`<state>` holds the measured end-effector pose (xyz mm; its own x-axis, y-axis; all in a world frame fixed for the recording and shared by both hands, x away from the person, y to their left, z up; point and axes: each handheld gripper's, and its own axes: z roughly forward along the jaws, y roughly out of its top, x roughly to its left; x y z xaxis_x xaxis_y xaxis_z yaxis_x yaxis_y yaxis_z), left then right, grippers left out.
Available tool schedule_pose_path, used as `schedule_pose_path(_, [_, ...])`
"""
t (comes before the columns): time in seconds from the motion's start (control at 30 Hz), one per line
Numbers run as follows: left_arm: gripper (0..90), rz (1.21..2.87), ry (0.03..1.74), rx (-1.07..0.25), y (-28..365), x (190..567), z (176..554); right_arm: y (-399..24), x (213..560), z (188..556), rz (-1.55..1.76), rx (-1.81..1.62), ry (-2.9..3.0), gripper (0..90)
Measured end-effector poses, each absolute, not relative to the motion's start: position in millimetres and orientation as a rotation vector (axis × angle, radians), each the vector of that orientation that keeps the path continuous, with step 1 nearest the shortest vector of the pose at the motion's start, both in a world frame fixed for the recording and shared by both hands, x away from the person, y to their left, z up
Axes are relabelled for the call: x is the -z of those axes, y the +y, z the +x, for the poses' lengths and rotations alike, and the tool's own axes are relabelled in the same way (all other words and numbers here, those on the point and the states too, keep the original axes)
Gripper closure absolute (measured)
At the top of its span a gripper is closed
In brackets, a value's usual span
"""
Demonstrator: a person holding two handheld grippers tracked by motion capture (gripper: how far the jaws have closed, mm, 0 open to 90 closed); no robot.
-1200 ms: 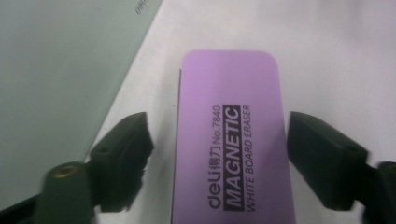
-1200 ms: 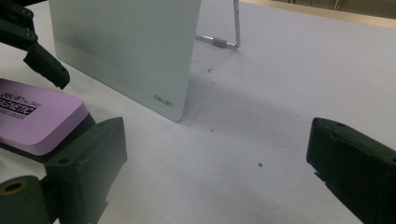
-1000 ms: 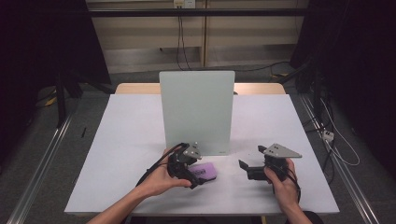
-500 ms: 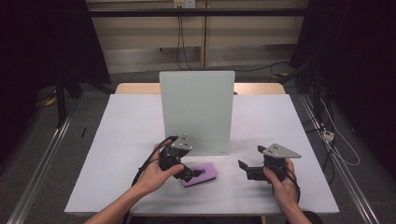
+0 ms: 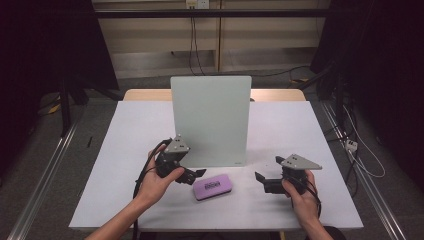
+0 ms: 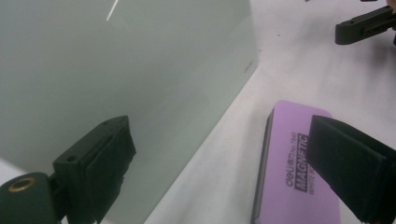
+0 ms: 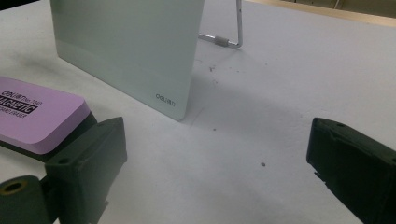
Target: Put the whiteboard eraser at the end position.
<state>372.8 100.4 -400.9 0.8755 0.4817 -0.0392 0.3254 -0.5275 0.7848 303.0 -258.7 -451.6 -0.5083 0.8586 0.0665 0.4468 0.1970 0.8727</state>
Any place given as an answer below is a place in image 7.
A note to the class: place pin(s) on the wooden table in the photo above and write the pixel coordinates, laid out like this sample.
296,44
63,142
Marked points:
342,15

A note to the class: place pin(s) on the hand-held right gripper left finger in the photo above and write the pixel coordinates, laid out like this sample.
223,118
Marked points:
84,168

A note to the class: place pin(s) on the pink whiteboard eraser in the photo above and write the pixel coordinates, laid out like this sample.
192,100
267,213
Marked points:
37,118

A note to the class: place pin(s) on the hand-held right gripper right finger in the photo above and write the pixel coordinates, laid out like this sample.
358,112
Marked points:
355,168

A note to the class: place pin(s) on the glass whiteboard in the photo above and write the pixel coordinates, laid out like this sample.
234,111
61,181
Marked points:
130,49

